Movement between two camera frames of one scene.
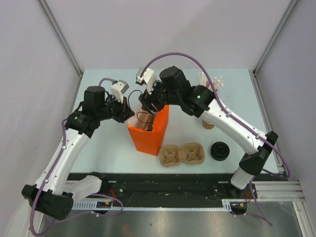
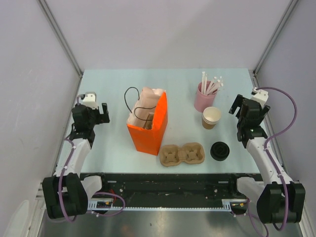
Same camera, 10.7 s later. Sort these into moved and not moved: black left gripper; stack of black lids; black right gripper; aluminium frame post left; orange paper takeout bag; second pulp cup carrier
Moved: black right gripper; black left gripper
Not moved: orange paper takeout bag; aluminium frame post left; second pulp cup carrier; stack of black lids
